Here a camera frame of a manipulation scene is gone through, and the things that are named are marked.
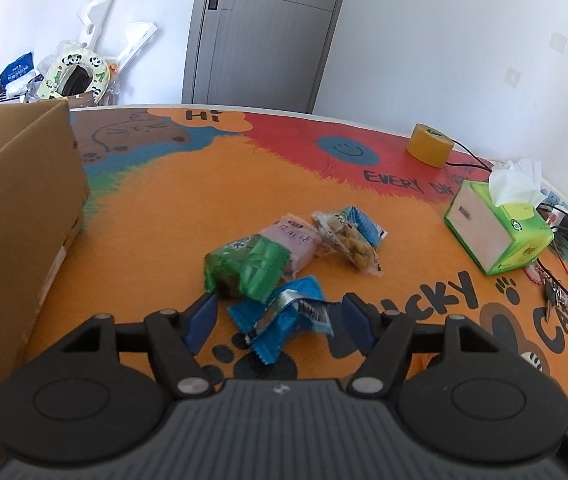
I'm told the green wrapped snack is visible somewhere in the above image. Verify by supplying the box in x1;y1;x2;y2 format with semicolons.
204;234;290;304

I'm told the blue yellow snack packet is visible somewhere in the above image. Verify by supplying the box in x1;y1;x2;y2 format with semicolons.
311;206;387;275

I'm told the pink wrapped snack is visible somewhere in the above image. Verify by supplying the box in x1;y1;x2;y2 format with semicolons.
259;214;322;281

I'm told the colourful cartoon table mat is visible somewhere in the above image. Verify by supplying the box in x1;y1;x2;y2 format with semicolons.
27;107;568;395

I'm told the green tissue box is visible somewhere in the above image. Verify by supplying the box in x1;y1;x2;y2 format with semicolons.
444;157;553;275

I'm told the key bunch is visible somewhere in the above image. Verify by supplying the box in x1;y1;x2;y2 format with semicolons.
540;270;568;322

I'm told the yellow tape roll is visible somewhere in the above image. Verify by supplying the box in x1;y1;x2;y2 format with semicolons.
406;124;454;168

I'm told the cardboard box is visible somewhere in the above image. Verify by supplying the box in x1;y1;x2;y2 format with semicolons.
0;100;89;383

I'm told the grey door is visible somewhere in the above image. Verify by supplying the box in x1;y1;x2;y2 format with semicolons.
182;0;342;113

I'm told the blue plastic bag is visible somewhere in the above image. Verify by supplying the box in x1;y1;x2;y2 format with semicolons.
0;52;37;93

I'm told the panda print cushion ring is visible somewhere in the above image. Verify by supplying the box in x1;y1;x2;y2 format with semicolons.
36;49;113;104

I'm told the white plastic bracket board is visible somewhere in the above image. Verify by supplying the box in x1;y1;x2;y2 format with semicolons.
78;0;114;51

